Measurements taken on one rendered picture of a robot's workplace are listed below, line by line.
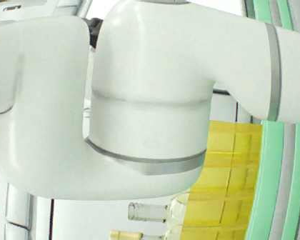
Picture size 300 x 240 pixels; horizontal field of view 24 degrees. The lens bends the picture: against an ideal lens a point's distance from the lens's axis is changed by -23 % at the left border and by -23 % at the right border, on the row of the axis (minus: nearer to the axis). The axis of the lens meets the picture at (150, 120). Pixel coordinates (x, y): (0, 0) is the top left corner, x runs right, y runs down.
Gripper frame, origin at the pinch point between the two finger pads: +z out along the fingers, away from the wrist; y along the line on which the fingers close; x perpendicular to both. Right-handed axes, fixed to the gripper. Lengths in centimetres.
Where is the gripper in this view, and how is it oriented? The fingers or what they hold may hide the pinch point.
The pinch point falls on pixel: (170, 53)
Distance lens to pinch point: 82.1
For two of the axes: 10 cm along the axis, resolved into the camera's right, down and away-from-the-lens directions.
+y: -6.4, -5.2, -5.7
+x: 3.8, -8.5, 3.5
